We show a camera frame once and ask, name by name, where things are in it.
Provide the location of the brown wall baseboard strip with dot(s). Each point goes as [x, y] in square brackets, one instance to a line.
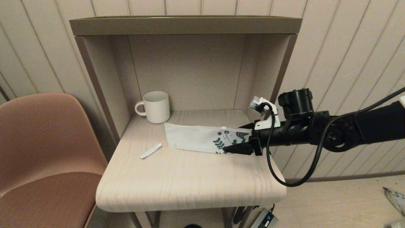
[348, 177]

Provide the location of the brown upholstered chair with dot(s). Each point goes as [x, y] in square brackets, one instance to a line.
[41, 152]

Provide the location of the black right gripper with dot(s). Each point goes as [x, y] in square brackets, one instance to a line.
[275, 137]

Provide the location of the dark table leg frame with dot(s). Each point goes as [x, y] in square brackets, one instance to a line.
[228, 221]

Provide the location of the white floor object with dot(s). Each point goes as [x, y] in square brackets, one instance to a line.
[397, 224]

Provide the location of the black round floor object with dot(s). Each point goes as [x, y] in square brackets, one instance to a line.
[193, 226]

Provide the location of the white floral zipper pouch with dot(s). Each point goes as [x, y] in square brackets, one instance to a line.
[190, 137]

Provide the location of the white ribbed ceramic mug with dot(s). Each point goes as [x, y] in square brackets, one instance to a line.
[156, 108]

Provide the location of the crumpled grey patterned floor item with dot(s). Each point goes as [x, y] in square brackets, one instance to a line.
[397, 199]

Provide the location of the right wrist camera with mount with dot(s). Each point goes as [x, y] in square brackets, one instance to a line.
[269, 124]

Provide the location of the grey power adapter brick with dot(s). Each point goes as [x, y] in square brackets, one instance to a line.
[265, 220]

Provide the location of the beige brown shelf hutch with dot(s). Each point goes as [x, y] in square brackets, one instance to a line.
[183, 27]

